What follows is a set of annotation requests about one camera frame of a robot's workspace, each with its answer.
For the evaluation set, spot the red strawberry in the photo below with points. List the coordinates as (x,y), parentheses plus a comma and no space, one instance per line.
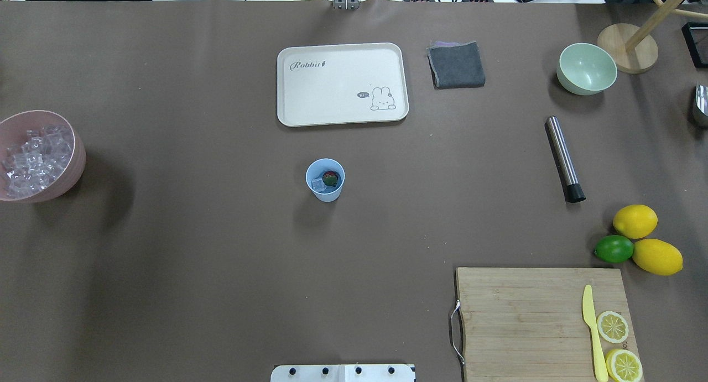
(330,178)

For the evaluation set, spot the ice cubes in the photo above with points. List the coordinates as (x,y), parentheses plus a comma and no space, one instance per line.
(318,185)

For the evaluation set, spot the light blue plastic cup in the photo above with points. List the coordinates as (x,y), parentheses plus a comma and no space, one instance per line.
(320,166)

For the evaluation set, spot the steel muddler black tip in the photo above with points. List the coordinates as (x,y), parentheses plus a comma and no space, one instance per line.
(572,188)

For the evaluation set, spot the pink bowl of ice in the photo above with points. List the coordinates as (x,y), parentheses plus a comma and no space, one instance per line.
(42,156)

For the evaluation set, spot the cream rabbit tray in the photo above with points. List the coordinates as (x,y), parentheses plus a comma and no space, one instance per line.
(343,83)

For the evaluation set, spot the grey folded cloth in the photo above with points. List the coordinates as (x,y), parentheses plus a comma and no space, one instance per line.
(456,66)

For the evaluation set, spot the wooden cutting board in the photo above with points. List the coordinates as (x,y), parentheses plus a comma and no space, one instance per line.
(525,323)

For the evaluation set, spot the mint green bowl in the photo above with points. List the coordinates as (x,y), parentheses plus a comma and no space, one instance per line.
(585,69)

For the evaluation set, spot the yellow plastic knife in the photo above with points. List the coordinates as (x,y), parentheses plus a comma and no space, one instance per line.
(588,316)

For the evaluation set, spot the green lime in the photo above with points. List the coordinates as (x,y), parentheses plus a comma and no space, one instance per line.
(614,249)

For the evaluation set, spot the yellow lemon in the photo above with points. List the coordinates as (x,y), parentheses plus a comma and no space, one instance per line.
(635,221)
(657,257)

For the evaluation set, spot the lemon slice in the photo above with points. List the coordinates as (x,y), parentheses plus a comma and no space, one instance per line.
(613,327)
(624,365)

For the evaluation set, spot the wooden mug tree stand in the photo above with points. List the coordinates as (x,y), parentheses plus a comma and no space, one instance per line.
(632,48)

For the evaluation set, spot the black glass tray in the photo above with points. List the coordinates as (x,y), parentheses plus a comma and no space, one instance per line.
(695,35)

